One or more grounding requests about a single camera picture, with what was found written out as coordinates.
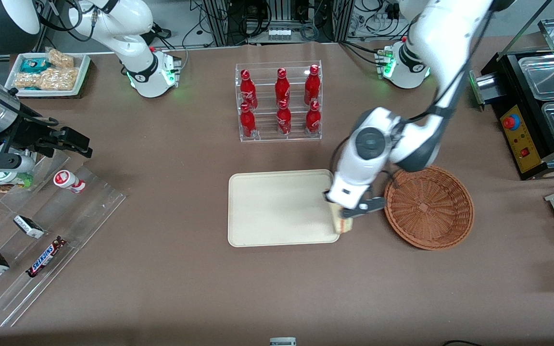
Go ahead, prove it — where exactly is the white snack tray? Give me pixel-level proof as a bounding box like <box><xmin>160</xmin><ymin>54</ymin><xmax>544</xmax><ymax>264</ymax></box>
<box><xmin>5</xmin><ymin>52</ymin><xmax>91</xmax><ymax>98</ymax></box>

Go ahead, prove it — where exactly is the clear acrylic step display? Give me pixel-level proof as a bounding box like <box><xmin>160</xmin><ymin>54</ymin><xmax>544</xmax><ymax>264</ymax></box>
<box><xmin>0</xmin><ymin>153</ymin><xmax>128</xmax><ymax>328</ymax></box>

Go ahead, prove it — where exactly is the cream rectangular plastic tray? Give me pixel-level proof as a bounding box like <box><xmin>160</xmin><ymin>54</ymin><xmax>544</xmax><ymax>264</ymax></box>
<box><xmin>228</xmin><ymin>169</ymin><xmax>340</xmax><ymax>247</ymax></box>

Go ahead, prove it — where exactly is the clear bag of rice crackers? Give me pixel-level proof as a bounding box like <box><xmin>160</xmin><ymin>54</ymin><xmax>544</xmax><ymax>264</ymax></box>
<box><xmin>46</xmin><ymin>48</ymin><xmax>75</xmax><ymax>69</ymax></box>
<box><xmin>14</xmin><ymin>72</ymin><xmax>42</xmax><ymax>89</ymax></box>
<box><xmin>39</xmin><ymin>67</ymin><xmax>79</xmax><ymax>91</ymax></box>

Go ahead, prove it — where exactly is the brown snickers bar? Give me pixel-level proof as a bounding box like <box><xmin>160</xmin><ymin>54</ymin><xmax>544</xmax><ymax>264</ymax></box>
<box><xmin>25</xmin><ymin>236</ymin><xmax>67</xmax><ymax>278</ymax></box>

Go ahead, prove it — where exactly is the aluminium frame post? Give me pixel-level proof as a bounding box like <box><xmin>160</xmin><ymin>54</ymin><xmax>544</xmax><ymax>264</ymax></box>
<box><xmin>202</xmin><ymin>0</ymin><xmax>230</xmax><ymax>47</ymax></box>
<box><xmin>332</xmin><ymin>0</ymin><xmax>354</xmax><ymax>44</ymax></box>

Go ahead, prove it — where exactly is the white red yogurt bottle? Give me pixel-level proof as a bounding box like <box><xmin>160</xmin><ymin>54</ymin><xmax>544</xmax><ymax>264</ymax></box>
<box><xmin>53</xmin><ymin>170</ymin><xmax>87</xmax><ymax>194</ymax></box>

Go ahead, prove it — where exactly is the brown round wicker basket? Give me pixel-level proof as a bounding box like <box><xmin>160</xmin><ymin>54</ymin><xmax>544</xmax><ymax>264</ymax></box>
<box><xmin>384</xmin><ymin>165</ymin><xmax>475</xmax><ymax>251</ymax></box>

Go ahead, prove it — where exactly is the green white snack cup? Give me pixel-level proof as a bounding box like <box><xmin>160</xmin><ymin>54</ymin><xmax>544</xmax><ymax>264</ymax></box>
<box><xmin>0</xmin><ymin>168</ymin><xmax>35</xmax><ymax>193</ymax></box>

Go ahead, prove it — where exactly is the clear acrylic bottle rack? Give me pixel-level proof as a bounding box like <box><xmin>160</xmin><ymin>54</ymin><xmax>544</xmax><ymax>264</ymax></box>
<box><xmin>235</xmin><ymin>61</ymin><xmax>323</xmax><ymax>142</ymax></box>

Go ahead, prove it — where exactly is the red cola bottle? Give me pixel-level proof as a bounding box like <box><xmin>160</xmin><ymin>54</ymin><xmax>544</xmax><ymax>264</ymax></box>
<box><xmin>275</xmin><ymin>68</ymin><xmax>291</xmax><ymax>104</ymax></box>
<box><xmin>305</xmin><ymin>100</ymin><xmax>321</xmax><ymax>134</ymax></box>
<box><xmin>239</xmin><ymin>69</ymin><xmax>258</xmax><ymax>110</ymax></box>
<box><xmin>277</xmin><ymin>100</ymin><xmax>292</xmax><ymax>136</ymax></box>
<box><xmin>304</xmin><ymin>64</ymin><xmax>321</xmax><ymax>105</ymax></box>
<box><xmin>239</xmin><ymin>103</ymin><xmax>257</xmax><ymax>138</ymax></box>

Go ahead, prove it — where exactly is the teal snack packet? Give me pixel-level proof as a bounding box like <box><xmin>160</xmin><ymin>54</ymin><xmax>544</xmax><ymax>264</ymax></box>
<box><xmin>20</xmin><ymin>58</ymin><xmax>50</xmax><ymax>74</ymax></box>

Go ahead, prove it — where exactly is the black food warmer machine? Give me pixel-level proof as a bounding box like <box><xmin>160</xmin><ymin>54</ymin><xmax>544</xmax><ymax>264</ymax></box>
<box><xmin>469</xmin><ymin>17</ymin><xmax>554</xmax><ymax>181</ymax></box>

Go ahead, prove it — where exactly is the triangle sandwich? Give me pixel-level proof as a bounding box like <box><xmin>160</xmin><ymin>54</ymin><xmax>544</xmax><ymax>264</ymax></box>
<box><xmin>331</xmin><ymin>204</ymin><xmax>354</xmax><ymax>235</ymax></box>

